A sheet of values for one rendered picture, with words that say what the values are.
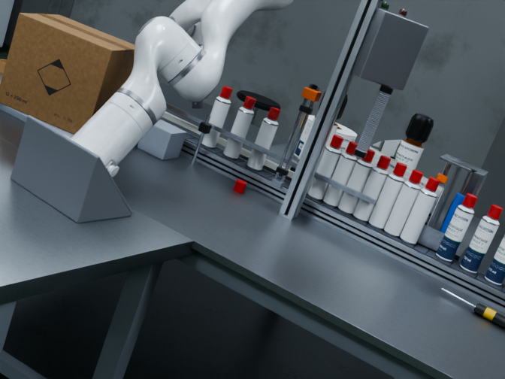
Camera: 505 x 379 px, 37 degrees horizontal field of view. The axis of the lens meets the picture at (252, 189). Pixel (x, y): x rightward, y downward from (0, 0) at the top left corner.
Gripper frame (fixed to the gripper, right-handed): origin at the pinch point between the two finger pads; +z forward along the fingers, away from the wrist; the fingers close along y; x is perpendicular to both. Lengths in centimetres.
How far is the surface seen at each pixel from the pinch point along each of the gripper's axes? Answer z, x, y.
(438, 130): 24, -24, 304
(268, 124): 5.8, -26.7, -3.1
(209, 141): 12.3, -5.9, -2.7
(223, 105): 0.6, -10.7, -2.4
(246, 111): 2.2, -18.9, -2.6
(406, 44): -18, -70, -9
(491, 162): 41, -64, 271
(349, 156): 14, -53, -2
